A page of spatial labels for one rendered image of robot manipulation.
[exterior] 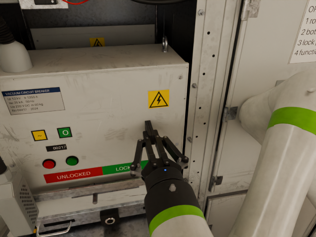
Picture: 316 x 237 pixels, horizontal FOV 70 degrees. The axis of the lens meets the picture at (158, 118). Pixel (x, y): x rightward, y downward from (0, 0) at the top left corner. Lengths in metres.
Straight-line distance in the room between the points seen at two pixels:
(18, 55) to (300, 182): 0.62
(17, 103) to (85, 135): 0.17
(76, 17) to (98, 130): 0.86
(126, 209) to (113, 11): 1.00
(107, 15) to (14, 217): 1.04
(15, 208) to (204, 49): 0.61
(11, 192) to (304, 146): 0.61
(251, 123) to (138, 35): 0.76
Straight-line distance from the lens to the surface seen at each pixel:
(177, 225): 0.35
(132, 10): 1.36
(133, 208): 0.83
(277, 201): 0.45
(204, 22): 0.62
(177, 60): 0.60
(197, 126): 0.74
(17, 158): 0.70
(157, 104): 0.58
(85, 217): 0.84
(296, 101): 0.53
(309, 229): 1.68
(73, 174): 0.71
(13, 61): 0.59
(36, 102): 0.59
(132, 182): 0.69
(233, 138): 0.80
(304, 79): 0.57
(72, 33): 1.22
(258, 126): 0.67
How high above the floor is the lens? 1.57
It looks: 32 degrees down
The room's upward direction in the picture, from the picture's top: straight up
